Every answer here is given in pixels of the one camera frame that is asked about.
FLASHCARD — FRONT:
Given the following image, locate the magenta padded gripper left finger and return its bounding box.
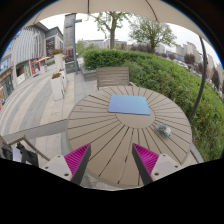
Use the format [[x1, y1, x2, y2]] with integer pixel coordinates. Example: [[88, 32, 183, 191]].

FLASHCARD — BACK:
[[43, 144, 91, 185]]

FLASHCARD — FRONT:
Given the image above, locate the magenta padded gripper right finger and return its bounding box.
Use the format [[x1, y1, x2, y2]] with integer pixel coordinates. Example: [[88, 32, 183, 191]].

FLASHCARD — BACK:
[[132, 143, 182, 185]]

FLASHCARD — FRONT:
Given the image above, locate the blue mouse pad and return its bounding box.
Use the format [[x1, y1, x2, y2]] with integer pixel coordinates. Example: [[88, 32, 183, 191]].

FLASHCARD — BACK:
[[108, 95, 150, 115]]

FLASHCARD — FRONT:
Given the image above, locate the chair with dark bag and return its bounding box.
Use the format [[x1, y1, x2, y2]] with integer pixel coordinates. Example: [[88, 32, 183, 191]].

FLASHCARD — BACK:
[[0, 135, 49, 167]]

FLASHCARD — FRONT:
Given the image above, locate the near white square planter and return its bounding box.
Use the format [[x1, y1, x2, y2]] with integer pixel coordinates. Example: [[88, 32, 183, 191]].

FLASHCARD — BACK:
[[50, 73, 64, 100]]

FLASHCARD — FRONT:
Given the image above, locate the white square planter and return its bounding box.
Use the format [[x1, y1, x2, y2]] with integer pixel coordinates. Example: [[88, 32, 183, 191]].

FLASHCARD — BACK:
[[50, 73, 64, 100], [52, 48, 64, 70]]

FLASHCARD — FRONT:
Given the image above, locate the dark curved umbrella pole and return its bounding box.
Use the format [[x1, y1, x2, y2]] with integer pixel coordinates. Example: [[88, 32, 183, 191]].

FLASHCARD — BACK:
[[187, 35, 209, 123]]

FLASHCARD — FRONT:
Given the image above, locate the green trimmed hedge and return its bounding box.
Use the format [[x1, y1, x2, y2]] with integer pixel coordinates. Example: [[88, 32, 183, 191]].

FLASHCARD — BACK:
[[83, 49, 224, 161]]

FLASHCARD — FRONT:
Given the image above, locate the grey slatted outdoor chair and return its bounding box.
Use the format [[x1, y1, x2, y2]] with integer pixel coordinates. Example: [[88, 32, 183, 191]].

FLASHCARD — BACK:
[[96, 67, 129, 88]]

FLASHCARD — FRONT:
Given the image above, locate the dark signage pillar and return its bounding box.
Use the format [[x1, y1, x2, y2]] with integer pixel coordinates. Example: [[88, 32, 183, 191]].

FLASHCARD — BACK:
[[64, 13, 81, 73]]

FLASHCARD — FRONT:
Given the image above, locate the far white square planter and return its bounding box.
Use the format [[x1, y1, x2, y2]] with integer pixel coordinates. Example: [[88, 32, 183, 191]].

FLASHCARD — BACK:
[[52, 48, 64, 70]]

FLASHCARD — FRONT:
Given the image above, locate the beige patio umbrella canopy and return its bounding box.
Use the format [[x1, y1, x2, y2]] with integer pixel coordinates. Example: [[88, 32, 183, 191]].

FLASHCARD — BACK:
[[25, 0, 210, 42]]

